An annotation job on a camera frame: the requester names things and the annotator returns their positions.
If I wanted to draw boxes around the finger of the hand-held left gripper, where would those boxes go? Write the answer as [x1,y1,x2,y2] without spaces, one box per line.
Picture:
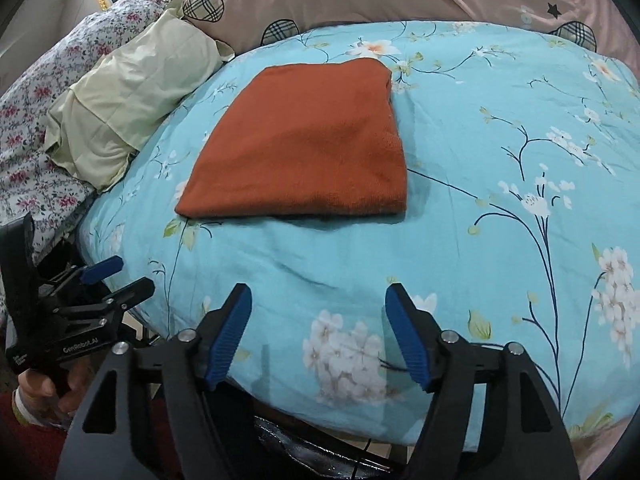
[47,276,156,313]
[41,255,125,294]

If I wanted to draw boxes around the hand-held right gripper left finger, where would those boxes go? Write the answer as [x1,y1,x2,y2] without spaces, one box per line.
[56,282,253,480]

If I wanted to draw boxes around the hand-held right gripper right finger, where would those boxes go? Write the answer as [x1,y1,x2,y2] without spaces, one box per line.
[384,282,581,480]

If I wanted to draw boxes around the orange knit sweater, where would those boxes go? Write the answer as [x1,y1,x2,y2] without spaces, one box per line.
[174,57,408,220]

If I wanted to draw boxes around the person's left forearm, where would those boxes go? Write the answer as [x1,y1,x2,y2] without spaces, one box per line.
[0,387,71,480]

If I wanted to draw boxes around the person's left hand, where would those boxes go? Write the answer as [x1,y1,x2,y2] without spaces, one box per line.
[17,356,97,426]

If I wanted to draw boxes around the cream pillow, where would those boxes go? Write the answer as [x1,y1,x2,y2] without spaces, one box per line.
[44,7,236,193]

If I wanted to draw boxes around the white pink floral blanket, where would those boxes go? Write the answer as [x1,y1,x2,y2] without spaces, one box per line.
[0,0,201,266]

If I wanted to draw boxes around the blue floral quilt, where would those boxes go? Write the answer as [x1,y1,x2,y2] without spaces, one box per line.
[75,20,640,453]

